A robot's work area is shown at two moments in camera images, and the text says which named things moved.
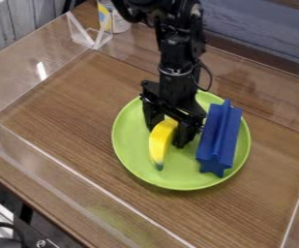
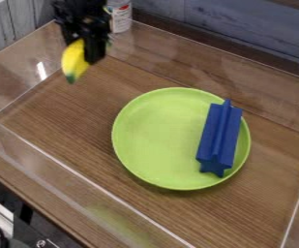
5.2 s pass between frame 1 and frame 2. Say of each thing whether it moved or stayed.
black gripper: moved
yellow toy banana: moved
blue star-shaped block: stayed
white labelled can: stayed
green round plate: stayed
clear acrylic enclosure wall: stayed
